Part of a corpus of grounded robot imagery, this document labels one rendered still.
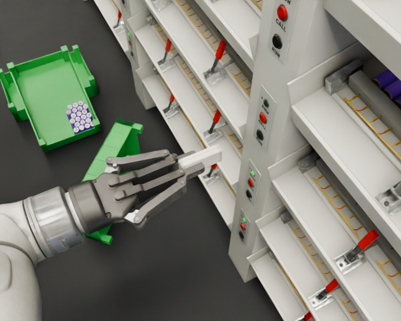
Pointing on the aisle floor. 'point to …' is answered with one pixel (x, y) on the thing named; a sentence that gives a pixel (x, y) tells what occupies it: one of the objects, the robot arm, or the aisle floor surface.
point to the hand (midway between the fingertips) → (200, 160)
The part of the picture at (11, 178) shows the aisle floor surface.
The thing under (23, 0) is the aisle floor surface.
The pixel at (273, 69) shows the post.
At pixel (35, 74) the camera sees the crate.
